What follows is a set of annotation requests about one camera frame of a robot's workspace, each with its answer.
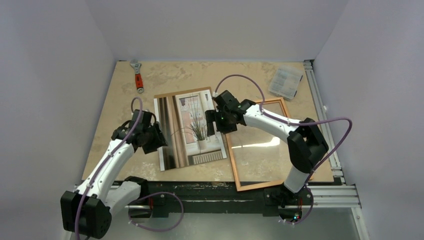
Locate copper wooden picture frame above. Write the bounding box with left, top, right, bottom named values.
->
left=223, top=96, right=292, bottom=192

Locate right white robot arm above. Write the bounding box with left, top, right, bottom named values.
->
left=205, top=90, right=329, bottom=204

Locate clear plastic screw box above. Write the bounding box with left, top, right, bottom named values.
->
left=268, top=65, right=303, bottom=100

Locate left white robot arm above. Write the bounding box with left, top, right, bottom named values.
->
left=60, top=109, right=167, bottom=239

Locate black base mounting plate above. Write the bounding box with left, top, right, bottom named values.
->
left=128, top=181, right=313, bottom=218

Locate red handled adjustable wrench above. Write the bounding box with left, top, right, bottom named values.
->
left=129, top=59, right=144, bottom=94

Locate plant photo print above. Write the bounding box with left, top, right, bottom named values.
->
left=153, top=87, right=228, bottom=172

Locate aluminium rail frame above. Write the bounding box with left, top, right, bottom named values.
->
left=82, top=61, right=360, bottom=227

